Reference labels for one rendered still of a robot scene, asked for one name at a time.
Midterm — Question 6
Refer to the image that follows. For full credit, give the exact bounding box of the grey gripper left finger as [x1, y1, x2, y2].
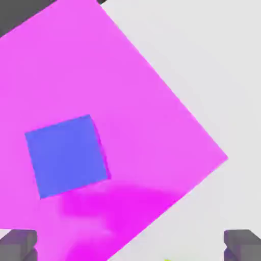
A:
[0, 229, 39, 261]

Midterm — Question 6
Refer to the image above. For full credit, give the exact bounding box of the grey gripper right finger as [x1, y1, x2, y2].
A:
[223, 229, 261, 261]

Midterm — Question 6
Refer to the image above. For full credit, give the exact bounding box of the small blue cube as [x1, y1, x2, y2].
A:
[24, 114, 112, 200]

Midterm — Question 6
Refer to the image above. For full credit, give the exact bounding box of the large magenta box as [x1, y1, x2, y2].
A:
[0, 0, 229, 261]

